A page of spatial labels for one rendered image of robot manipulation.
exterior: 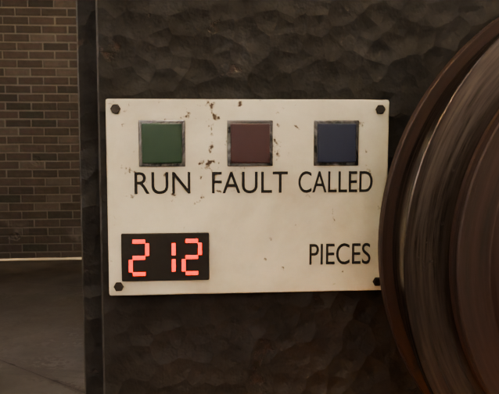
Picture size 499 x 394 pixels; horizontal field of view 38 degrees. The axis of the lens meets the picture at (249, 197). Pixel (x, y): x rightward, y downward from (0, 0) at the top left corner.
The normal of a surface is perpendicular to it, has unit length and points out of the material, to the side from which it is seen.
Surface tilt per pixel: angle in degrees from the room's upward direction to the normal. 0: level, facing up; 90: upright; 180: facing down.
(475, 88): 90
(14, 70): 90
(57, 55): 90
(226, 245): 90
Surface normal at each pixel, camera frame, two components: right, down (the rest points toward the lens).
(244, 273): 0.09, 0.10
